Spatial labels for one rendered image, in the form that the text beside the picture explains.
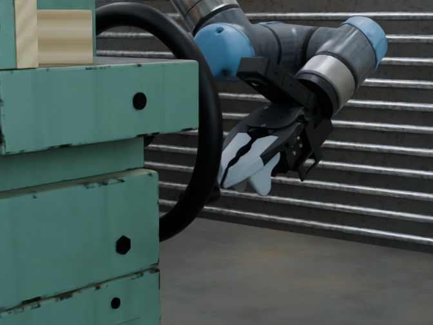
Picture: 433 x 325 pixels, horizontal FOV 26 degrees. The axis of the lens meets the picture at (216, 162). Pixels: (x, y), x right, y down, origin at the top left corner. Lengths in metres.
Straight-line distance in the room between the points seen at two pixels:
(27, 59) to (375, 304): 2.61
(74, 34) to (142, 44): 3.87
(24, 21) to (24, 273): 0.20
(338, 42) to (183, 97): 0.51
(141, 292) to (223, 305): 2.29
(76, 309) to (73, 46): 0.22
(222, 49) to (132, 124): 0.47
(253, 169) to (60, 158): 0.37
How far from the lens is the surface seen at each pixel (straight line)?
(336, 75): 1.23
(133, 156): 0.85
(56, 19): 0.74
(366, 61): 1.28
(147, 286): 0.86
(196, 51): 1.04
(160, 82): 0.77
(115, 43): 4.72
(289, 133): 1.13
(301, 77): 1.22
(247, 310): 3.09
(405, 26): 3.85
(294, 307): 3.13
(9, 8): 0.67
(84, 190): 0.79
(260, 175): 1.13
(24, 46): 0.68
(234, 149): 1.14
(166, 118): 0.78
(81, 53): 0.74
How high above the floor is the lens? 0.93
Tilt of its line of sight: 9 degrees down
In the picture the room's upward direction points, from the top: straight up
